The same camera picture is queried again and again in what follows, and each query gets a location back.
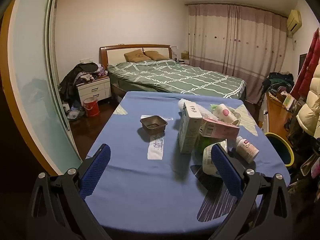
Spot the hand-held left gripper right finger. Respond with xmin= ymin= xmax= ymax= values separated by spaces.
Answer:
xmin=211 ymin=143 xmax=293 ymax=240

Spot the tall white carton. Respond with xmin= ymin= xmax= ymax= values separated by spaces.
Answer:
xmin=178 ymin=102 xmax=203 ymax=154

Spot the green plastic packet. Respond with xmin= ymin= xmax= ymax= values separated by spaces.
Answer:
xmin=195 ymin=135 xmax=218 ymax=154

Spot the pink and white curtain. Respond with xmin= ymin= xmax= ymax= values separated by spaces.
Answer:
xmin=186 ymin=4 xmax=288 ymax=104

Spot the wooden side desk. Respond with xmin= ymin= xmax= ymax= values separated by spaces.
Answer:
xmin=265 ymin=91 xmax=294 ymax=135

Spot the floor clutter pile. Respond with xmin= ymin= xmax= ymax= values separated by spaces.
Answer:
xmin=64 ymin=102 xmax=85 ymax=120

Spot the pink print paper cup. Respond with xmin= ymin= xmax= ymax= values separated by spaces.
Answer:
xmin=212 ymin=104 xmax=240 ymax=127

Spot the wooden bed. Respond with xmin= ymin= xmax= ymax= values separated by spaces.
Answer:
xmin=99 ymin=44 xmax=248 ymax=103

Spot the white pill bottle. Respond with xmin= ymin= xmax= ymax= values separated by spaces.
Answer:
xmin=235 ymin=136 xmax=260 ymax=163

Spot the pale green box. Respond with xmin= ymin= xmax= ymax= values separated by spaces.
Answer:
xmin=282 ymin=96 xmax=297 ymax=110

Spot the dark clothes pile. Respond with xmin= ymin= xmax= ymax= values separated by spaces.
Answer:
xmin=59 ymin=62 xmax=109 ymax=103

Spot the white labelled packet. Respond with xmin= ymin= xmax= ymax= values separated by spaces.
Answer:
xmin=202 ymin=140 xmax=228 ymax=178

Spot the green checked duvet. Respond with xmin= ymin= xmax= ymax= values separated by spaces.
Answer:
xmin=107 ymin=59 xmax=247 ymax=99

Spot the white nightstand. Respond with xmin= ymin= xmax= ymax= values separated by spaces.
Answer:
xmin=76 ymin=76 xmax=112 ymax=105

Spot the sliding wardrobe door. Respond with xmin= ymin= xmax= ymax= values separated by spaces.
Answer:
xmin=10 ymin=0 xmax=83 ymax=167

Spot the pink cardboard box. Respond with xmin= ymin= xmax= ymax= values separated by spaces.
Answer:
xmin=199 ymin=117 xmax=240 ymax=140

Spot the cream air conditioner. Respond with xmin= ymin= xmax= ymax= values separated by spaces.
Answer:
xmin=287 ymin=9 xmax=302 ymax=33

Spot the brown pillow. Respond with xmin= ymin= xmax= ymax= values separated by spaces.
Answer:
xmin=144 ymin=51 xmax=167 ymax=61
xmin=124 ymin=50 xmax=152 ymax=62

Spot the plain red jacket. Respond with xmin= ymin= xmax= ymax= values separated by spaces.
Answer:
xmin=290 ymin=27 xmax=320 ymax=103

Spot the red bucket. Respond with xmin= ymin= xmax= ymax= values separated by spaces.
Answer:
xmin=83 ymin=97 xmax=100 ymax=117

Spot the colourful clothes pile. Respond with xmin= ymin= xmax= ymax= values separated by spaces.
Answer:
xmin=262 ymin=72 xmax=295 ymax=97

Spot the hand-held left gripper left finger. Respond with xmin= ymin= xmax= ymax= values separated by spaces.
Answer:
xmin=26 ymin=144 xmax=112 ymax=240

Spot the cream puffer jacket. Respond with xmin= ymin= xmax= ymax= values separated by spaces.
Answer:
xmin=296 ymin=64 xmax=320 ymax=139

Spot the yellow rimmed trash bin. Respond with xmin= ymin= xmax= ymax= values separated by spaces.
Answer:
xmin=264 ymin=132 xmax=294 ymax=168

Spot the black monitor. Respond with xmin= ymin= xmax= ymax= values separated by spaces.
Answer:
xmin=299 ymin=53 xmax=308 ymax=73

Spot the blue star print tablecloth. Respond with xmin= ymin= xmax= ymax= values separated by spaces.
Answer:
xmin=84 ymin=91 xmax=292 ymax=233

